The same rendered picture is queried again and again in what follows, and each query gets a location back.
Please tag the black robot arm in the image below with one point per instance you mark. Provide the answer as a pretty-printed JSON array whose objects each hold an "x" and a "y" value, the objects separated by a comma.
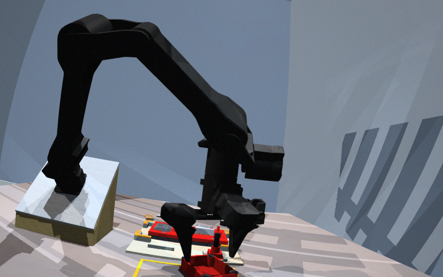
[{"x": 81, "y": 47}]

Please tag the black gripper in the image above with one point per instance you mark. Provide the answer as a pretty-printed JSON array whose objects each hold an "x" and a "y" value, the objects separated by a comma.
[{"x": 181, "y": 216}]

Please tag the red joystick with black handle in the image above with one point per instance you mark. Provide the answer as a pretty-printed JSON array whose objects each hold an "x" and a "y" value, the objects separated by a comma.
[{"x": 215, "y": 249}]

